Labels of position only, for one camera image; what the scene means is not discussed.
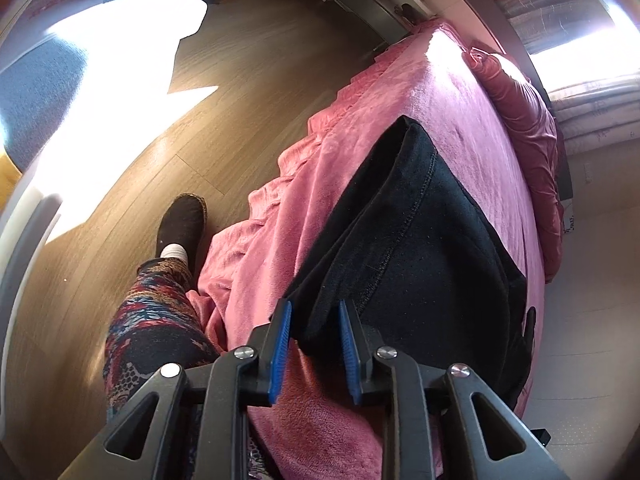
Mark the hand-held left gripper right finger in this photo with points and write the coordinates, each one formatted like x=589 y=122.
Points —
x=350 y=355

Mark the red pillow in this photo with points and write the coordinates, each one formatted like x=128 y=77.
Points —
x=525 y=110

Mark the black pants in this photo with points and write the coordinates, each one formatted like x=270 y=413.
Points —
x=425 y=235

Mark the pink fleece bed blanket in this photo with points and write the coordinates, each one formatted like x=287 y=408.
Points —
x=400 y=90

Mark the white sock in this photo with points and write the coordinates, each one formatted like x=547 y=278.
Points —
x=174 y=252

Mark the yellow floor mat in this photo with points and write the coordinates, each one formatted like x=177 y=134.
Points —
x=7 y=175

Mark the person's patterned trouser leg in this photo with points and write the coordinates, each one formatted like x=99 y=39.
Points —
x=150 y=320

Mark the dark brown slipper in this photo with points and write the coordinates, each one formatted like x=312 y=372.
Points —
x=181 y=220

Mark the white chair frame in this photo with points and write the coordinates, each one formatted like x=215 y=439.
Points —
x=27 y=240

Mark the grey cabinet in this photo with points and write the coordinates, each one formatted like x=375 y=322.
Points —
x=372 y=5

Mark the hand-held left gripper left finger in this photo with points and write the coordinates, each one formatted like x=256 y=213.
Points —
x=279 y=355

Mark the blue floor mat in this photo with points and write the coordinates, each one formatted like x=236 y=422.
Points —
x=35 y=100

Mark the patterned window curtain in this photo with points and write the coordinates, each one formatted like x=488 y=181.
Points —
x=550 y=0

